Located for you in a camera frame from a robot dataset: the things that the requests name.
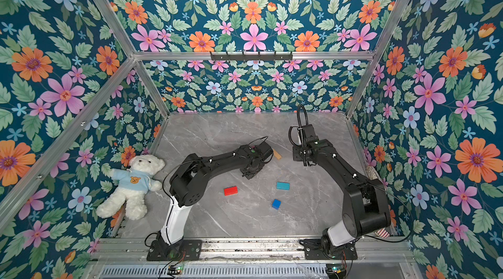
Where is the wooden block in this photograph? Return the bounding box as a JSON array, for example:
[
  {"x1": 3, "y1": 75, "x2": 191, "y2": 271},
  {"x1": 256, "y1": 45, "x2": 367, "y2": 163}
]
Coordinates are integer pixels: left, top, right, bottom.
[{"x1": 273, "y1": 150, "x2": 282, "y2": 160}]

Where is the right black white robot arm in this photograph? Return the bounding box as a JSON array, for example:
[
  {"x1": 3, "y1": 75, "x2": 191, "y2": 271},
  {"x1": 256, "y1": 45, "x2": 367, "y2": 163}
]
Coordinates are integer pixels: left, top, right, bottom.
[{"x1": 293, "y1": 124, "x2": 392, "y2": 255}]

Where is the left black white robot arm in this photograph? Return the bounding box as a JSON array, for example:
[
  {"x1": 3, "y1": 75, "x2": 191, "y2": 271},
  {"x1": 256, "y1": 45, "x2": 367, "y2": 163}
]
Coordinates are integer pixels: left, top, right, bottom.
[{"x1": 159, "y1": 137, "x2": 274, "y2": 246}]

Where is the teal rectangular block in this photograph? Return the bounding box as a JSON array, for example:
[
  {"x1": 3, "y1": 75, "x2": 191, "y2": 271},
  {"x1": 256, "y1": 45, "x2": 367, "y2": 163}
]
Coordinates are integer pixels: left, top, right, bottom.
[{"x1": 276, "y1": 182, "x2": 290, "y2": 191}]

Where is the red rectangular block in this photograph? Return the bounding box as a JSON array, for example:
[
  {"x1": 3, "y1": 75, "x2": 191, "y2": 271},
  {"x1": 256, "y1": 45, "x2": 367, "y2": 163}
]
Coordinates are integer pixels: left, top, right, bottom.
[{"x1": 223, "y1": 186, "x2": 238, "y2": 196}]

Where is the blue square block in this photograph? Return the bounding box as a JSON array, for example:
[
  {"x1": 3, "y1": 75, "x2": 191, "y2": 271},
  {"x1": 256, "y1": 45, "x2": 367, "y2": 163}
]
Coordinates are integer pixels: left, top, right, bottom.
[{"x1": 272, "y1": 199, "x2": 282, "y2": 210}]

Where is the printed drink can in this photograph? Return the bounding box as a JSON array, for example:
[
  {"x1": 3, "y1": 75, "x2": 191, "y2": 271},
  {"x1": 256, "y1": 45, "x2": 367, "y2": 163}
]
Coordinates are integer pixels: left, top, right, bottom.
[{"x1": 375, "y1": 228, "x2": 390, "y2": 239}]

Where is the white teddy bear blue shirt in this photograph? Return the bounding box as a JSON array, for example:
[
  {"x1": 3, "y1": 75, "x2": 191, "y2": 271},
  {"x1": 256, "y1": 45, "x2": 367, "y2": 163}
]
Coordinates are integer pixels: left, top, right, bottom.
[{"x1": 96, "y1": 154, "x2": 165, "y2": 220}]

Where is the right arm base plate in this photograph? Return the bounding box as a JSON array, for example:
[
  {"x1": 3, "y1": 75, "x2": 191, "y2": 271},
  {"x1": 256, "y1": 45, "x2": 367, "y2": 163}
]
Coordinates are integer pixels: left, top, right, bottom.
[{"x1": 299, "y1": 238, "x2": 358, "y2": 261}]

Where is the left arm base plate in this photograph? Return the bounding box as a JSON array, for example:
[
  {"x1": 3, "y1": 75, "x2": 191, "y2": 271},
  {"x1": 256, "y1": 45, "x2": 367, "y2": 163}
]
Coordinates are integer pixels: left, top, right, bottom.
[{"x1": 146, "y1": 239, "x2": 203, "y2": 261}]

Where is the black hook rail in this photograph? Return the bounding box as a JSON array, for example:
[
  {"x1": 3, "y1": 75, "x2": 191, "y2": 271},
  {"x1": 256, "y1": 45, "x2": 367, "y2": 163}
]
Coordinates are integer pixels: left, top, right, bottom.
[{"x1": 210, "y1": 52, "x2": 293, "y2": 62}]

